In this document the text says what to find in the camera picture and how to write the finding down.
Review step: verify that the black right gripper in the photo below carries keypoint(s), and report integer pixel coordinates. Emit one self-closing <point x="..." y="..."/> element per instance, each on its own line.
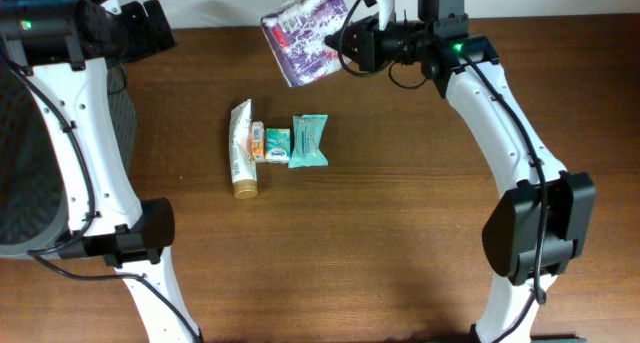
<point x="363" y="43"/>

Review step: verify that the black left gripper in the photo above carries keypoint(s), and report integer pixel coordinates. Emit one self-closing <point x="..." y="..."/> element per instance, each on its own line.
<point x="132" y="17"/>

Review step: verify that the red purple tissue pack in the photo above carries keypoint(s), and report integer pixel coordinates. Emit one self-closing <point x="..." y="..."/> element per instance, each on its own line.
<point x="296" y="36"/>

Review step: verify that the green wet wipes pack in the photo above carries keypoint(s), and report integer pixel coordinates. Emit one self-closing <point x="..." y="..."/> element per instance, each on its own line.
<point x="307" y="131"/>

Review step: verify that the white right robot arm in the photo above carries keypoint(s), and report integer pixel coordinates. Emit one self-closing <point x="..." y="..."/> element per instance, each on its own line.
<point x="542" y="217"/>

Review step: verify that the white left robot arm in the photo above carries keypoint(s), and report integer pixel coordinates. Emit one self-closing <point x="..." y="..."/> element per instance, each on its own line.
<point x="43" y="32"/>

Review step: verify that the small teal tissue pack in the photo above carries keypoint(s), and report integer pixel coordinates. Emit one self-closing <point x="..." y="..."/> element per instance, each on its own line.
<point x="278" y="145"/>

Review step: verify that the small orange box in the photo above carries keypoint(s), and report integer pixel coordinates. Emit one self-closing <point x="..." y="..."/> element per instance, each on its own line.
<point x="258" y="148"/>

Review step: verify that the white cream tube gold cap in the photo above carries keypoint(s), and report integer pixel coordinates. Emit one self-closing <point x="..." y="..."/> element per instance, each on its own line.
<point x="242" y="163"/>

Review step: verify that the grey plastic basket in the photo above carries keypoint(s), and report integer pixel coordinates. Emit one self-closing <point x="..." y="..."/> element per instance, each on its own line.
<point x="64" y="166"/>

